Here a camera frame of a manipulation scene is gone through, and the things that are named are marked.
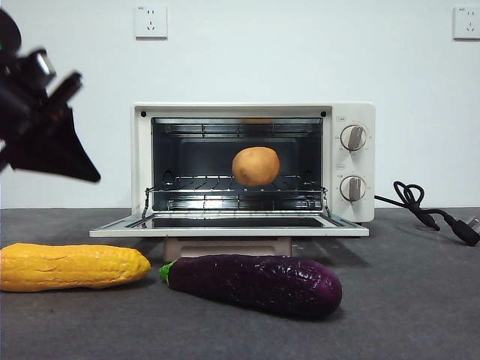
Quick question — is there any oven door with beige handle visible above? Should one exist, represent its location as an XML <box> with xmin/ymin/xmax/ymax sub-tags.
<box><xmin>88</xmin><ymin>214</ymin><xmax>371</xmax><ymax>263</ymax></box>

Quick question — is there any brown potato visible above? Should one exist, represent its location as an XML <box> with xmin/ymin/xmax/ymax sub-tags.
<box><xmin>231</xmin><ymin>145</ymin><xmax>281</xmax><ymax>187</ymax></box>

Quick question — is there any large beige oven knob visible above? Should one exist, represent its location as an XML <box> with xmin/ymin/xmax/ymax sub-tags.
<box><xmin>339</xmin><ymin>124</ymin><xmax>368</xmax><ymax>152</ymax></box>

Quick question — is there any white toaster oven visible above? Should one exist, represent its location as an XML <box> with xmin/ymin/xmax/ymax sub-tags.
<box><xmin>130</xmin><ymin>102</ymin><xmax>377</xmax><ymax>225</ymax></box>

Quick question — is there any small beige oven knob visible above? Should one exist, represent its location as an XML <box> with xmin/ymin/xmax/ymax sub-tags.
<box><xmin>339</xmin><ymin>175</ymin><xmax>367</xmax><ymax>201</ymax></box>

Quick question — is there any yellow corn cob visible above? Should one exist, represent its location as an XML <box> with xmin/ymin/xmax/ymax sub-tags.
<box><xmin>0</xmin><ymin>242</ymin><xmax>152</xmax><ymax>293</ymax></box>

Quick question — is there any purple eggplant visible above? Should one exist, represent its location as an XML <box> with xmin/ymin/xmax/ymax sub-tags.
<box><xmin>159</xmin><ymin>253</ymin><xmax>343</xmax><ymax>320</ymax></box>

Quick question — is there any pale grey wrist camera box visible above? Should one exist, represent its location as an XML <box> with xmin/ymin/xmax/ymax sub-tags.
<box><xmin>22</xmin><ymin>48</ymin><xmax>58</xmax><ymax>86</ymax></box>

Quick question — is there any metal wire oven rack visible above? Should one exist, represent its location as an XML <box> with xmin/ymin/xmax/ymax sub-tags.
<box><xmin>145</xmin><ymin>174</ymin><xmax>328</xmax><ymax>197</ymax></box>

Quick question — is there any white wall socket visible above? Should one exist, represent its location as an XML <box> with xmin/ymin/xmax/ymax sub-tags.
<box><xmin>134</xmin><ymin>5</ymin><xmax>169</xmax><ymax>41</ymax></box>
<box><xmin>452</xmin><ymin>5</ymin><xmax>480</xmax><ymax>41</ymax></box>

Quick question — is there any black power cable with plug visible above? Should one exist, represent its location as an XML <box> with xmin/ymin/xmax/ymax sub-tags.
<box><xmin>373</xmin><ymin>181</ymin><xmax>480</xmax><ymax>248</ymax></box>

